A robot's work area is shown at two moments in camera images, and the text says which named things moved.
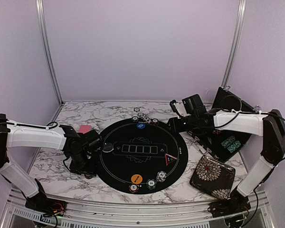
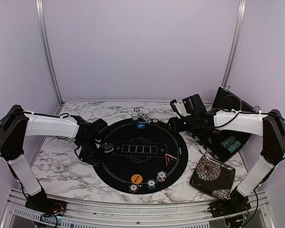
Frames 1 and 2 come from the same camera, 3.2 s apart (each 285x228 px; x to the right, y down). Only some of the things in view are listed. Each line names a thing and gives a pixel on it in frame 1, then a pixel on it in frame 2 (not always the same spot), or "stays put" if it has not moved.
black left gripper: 91,169 to 97,159
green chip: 151,184 stays put
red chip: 134,188 stays put
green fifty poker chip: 135,119 stays put
